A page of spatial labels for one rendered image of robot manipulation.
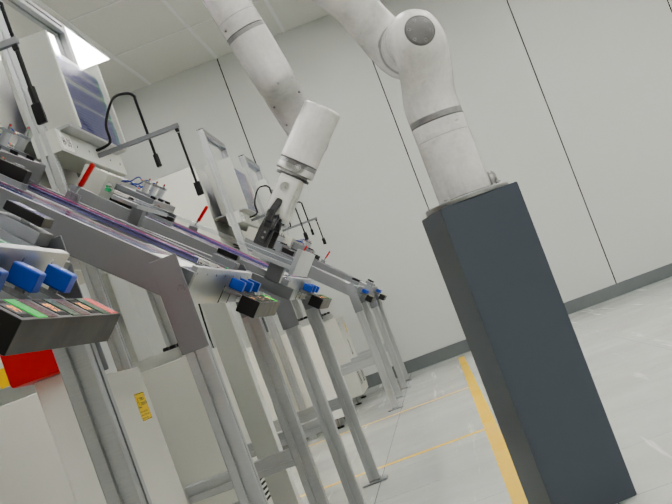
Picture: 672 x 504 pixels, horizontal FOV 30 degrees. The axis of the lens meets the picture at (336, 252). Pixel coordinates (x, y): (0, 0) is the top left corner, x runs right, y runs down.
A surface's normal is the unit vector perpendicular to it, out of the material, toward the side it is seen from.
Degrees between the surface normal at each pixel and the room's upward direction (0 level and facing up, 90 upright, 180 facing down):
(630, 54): 90
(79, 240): 90
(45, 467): 90
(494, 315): 90
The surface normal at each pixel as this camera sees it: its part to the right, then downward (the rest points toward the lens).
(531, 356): 0.14, -0.11
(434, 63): 0.44, 0.44
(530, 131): -0.07, -0.04
